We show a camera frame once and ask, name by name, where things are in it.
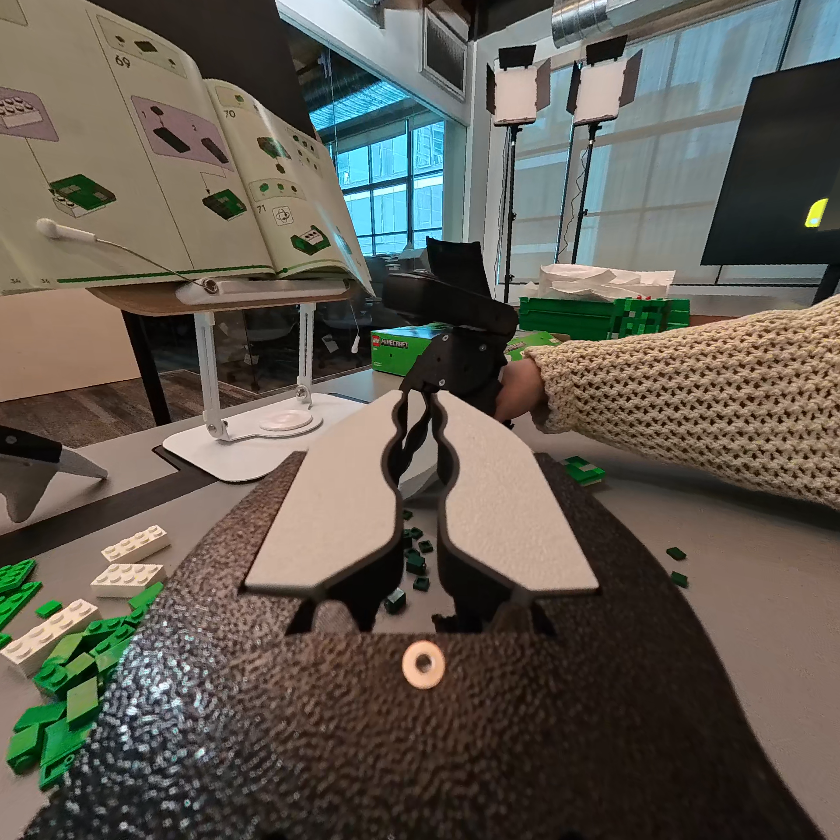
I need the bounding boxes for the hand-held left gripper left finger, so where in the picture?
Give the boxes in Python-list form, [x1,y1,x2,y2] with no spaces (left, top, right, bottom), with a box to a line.
[244,390,411,632]

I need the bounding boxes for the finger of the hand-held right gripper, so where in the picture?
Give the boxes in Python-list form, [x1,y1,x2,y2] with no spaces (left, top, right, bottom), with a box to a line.
[398,392,437,475]

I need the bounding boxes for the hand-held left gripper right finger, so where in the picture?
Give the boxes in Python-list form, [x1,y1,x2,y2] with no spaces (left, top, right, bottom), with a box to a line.
[433,392,600,626]

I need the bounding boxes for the pile of dark green pieces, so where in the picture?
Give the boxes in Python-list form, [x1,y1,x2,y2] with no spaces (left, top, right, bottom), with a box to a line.
[384,508,690,616]

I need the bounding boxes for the person's right forearm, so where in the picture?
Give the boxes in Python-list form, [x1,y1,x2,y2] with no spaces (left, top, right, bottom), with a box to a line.
[525,295,840,509]

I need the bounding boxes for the green lego set box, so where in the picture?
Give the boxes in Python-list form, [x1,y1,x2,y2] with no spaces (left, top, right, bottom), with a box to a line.
[371,325,573,376]

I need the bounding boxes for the small green grey lego assembly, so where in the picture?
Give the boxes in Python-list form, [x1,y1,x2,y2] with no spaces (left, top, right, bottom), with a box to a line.
[560,454,609,488]

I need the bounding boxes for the large green lego model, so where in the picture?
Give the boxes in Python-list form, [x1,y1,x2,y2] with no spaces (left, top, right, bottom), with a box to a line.
[518,295,692,343]

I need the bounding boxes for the bright green large lego plate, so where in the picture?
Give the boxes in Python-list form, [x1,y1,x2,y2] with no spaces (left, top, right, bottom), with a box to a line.
[0,581,44,632]

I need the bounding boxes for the lego instruction booklet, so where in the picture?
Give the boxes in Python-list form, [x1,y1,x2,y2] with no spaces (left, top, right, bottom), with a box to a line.
[0,0,377,298]

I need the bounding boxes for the person's right hand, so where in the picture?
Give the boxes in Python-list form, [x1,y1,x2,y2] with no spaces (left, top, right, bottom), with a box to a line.
[492,357,551,428]

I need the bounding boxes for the white book stand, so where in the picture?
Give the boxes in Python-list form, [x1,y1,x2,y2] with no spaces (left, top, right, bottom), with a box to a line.
[36,218,370,487]

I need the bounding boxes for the white crumpled paper bags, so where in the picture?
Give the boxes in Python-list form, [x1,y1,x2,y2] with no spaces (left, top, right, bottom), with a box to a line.
[537,262,677,304]

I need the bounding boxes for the studio light on stand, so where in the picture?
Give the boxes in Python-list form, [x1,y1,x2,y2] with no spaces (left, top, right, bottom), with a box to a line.
[566,34,644,265]
[486,45,553,287]

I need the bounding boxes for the spare hand-held gripper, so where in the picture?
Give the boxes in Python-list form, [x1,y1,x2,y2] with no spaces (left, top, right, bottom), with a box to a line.
[0,424,110,526]

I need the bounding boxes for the pile of bright green pieces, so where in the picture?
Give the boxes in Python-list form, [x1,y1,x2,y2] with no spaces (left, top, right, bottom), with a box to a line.
[0,581,165,793]

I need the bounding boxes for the black monitor screen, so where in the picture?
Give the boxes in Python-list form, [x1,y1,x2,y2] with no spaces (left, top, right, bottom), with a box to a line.
[699,66,840,306]

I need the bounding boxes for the wall air vent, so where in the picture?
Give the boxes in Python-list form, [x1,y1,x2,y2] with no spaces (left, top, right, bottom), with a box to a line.
[422,7,469,101]

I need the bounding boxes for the silver ventilation duct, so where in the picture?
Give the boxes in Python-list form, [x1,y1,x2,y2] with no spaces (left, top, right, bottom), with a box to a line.
[550,0,634,48]

